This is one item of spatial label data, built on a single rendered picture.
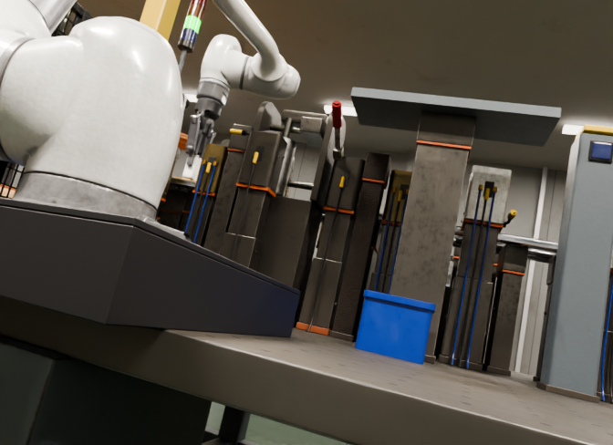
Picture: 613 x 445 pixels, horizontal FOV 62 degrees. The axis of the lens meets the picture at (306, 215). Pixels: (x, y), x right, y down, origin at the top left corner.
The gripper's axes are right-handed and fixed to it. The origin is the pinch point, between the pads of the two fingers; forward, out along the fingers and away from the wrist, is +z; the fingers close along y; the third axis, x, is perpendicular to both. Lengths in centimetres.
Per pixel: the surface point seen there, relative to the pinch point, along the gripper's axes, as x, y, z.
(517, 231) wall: -162, 581, -133
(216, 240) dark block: -24.6, -24.6, 21.9
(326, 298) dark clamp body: -51, -24, 29
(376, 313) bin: -65, -49, 31
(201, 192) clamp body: -17.3, -23.4, 11.7
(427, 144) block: -67, -37, -2
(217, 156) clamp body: -18.7, -23.0, 2.3
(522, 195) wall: -161, 581, -183
